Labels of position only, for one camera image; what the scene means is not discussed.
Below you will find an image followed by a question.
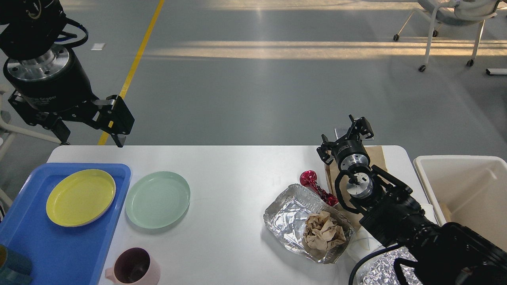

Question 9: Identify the pink mug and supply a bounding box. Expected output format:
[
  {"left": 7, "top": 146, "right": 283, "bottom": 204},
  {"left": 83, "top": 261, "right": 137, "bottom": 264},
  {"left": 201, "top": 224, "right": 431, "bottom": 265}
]
[{"left": 105, "top": 247, "right": 161, "bottom": 285}]

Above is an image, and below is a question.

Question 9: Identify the white rolling chair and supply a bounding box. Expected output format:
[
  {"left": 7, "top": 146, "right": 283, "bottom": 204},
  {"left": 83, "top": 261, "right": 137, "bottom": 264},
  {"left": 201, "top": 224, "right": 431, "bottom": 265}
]
[{"left": 393, "top": 0, "right": 500, "bottom": 72}]

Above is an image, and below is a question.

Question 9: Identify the white bar on floor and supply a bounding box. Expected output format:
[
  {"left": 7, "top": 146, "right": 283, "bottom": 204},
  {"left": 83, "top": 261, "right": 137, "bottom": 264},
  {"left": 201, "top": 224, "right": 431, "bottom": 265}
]
[{"left": 486, "top": 68, "right": 507, "bottom": 76}]

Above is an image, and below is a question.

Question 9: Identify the teal cup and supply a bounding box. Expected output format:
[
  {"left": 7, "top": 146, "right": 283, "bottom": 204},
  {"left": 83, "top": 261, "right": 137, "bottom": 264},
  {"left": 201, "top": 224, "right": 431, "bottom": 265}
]
[{"left": 0, "top": 245, "right": 32, "bottom": 285}]

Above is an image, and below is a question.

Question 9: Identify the blue plastic tray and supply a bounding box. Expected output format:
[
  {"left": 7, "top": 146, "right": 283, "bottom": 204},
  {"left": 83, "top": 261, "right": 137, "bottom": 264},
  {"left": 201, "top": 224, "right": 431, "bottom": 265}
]
[{"left": 0, "top": 163, "right": 132, "bottom": 285}]

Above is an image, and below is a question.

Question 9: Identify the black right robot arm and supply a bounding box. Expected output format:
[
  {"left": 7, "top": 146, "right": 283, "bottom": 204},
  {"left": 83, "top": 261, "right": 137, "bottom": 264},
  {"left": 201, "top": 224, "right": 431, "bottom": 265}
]
[{"left": 317, "top": 115, "right": 507, "bottom": 285}]

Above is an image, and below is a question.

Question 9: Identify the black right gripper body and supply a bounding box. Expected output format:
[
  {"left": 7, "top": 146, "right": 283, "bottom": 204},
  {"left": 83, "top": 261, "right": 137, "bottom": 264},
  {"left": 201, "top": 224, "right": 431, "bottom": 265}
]
[{"left": 331, "top": 135, "right": 371, "bottom": 171}]

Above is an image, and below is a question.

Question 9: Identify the white chair base left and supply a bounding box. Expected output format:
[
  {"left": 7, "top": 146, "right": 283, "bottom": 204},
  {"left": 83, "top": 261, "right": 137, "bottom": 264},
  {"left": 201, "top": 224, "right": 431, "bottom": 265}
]
[{"left": 0, "top": 85, "right": 70, "bottom": 160}]

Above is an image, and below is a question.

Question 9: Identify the red shiny wrapper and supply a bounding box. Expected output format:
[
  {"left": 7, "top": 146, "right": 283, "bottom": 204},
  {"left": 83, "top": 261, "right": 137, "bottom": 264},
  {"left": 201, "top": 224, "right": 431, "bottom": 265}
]
[{"left": 299, "top": 170, "right": 339, "bottom": 206}]

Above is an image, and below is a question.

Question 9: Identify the yellow plate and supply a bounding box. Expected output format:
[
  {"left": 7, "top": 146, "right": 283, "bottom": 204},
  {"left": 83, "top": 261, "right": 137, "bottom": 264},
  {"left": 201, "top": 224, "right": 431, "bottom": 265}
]
[{"left": 46, "top": 169, "right": 116, "bottom": 227}]

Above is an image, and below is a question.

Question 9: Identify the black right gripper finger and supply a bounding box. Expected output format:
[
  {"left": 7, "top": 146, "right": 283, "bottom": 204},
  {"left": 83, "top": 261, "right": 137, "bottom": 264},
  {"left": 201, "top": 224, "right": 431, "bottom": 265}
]
[
  {"left": 316, "top": 135, "right": 335, "bottom": 165},
  {"left": 343, "top": 115, "right": 374, "bottom": 143}
]

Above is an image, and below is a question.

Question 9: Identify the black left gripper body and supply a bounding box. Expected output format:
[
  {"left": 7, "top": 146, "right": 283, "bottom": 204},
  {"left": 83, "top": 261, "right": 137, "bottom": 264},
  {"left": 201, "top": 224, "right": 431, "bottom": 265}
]
[{"left": 3, "top": 44, "right": 104, "bottom": 127}]

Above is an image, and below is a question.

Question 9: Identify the white floor tag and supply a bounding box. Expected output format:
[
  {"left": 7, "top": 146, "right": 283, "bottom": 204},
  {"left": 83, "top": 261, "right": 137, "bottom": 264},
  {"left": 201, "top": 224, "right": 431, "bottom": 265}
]
[{"left": 90, "top": 43, "right": 105, "bottom": 51}]

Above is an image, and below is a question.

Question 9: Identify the crumpled brown paper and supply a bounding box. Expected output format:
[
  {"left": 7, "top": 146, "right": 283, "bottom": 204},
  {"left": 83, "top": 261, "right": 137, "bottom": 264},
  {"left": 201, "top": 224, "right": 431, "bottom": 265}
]
[{"left": 303, "top": 211, "right": 346, "bottom": 251}]

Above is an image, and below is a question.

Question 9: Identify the white plastic bin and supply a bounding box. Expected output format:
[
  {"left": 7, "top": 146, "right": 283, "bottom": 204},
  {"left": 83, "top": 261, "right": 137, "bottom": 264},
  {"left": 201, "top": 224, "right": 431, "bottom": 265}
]
[{"left": 414, "top": 155, "right": 507, "bottom": 250}]

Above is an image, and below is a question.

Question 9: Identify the aluminium foil tray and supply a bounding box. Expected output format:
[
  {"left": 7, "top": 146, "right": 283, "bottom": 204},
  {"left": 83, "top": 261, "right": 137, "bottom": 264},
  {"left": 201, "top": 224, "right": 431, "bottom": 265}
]
[{"left": 264, "top": 184, "right": 355, "bottom": 264}]

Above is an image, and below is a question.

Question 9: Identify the mint green plate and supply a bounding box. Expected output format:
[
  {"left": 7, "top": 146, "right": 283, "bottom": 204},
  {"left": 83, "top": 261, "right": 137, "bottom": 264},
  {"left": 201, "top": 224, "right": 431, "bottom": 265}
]
[{"left": 125, "top": 171, "right": 191, "bottom": 229}]

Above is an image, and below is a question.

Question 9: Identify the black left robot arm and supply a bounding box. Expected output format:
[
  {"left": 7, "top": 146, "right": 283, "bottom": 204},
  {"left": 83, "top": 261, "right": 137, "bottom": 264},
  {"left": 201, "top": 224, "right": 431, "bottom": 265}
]
[{"left": 1, "top": 0, "right": 135, "bottom": 147}]

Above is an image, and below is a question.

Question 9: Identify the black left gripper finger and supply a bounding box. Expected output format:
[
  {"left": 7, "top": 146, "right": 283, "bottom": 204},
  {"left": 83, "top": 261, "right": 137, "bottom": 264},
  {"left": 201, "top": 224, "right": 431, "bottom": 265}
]
[
  {"left": 40, "top": 118, "right": 71, "bottom": 145},
  {"left": 92, "top": 95, "right": 135, "bottom": 148}
]

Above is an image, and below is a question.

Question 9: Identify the crumpled foil tray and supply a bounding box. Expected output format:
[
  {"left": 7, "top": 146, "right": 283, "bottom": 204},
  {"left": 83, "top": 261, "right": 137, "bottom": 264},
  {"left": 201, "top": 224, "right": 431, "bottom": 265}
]
[{"left": 354, "top": 247, "right": 416, "bottom": 285}]

